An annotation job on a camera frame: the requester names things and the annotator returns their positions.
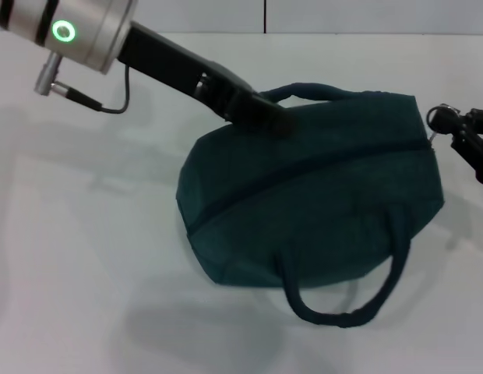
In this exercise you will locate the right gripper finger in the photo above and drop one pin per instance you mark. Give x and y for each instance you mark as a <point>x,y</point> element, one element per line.
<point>475,156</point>
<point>446,121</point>

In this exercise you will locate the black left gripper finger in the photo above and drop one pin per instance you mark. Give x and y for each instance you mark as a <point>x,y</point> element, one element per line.
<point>265,115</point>

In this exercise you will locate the dark teal lunch bag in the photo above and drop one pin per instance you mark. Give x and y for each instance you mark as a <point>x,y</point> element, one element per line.
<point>311,195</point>

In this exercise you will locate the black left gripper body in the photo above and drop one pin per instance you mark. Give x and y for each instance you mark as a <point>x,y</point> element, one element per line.
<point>175,62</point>

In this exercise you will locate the thin black vertical rod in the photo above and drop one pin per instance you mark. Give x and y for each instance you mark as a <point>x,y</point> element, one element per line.
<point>265,15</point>

